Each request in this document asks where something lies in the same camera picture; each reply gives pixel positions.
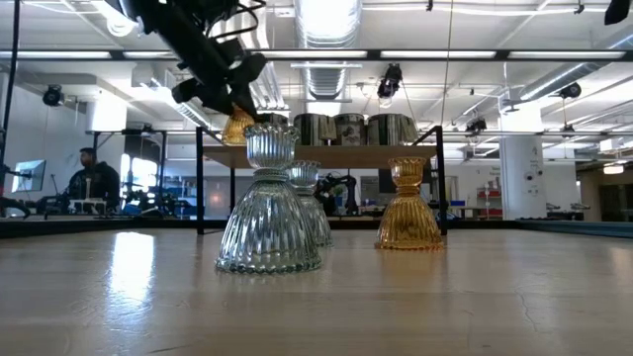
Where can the rectangular ceiling lamp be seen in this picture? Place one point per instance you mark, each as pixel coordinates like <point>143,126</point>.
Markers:
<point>613,169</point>

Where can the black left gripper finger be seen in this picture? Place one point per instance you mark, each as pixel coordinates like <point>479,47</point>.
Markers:
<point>246,104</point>
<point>217,104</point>

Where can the red storage rack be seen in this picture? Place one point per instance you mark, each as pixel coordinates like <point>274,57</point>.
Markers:
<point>489,198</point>

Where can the black overhead camera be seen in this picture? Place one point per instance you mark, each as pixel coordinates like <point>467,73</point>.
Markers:
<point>390,81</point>

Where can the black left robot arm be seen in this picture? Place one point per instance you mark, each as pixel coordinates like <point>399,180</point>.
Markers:
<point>168,25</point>

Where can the black background robot arm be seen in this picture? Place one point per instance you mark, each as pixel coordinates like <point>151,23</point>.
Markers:
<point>341,190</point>

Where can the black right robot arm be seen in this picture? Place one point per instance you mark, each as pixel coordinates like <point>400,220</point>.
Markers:
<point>618,10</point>

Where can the wooden shelf with black legs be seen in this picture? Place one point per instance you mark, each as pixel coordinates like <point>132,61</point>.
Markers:
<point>346,155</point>

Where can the person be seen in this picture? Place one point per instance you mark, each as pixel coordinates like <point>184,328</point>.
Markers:
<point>94,180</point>

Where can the amber glass candlestick holder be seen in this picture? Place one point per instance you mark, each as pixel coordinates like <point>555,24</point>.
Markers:
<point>236,131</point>
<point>408,217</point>

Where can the clear glass candlestick holder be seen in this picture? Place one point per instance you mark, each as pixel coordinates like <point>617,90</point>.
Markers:
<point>322,222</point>
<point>267,227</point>

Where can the black ceiling spotlight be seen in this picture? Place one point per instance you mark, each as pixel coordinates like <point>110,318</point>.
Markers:
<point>571,90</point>
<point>52,96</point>
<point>476,125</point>

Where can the computer monitor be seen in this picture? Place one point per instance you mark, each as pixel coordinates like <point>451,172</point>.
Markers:
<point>29,176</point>

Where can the silver ribbed ventilation duct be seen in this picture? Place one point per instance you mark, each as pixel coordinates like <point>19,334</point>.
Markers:
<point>324,81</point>

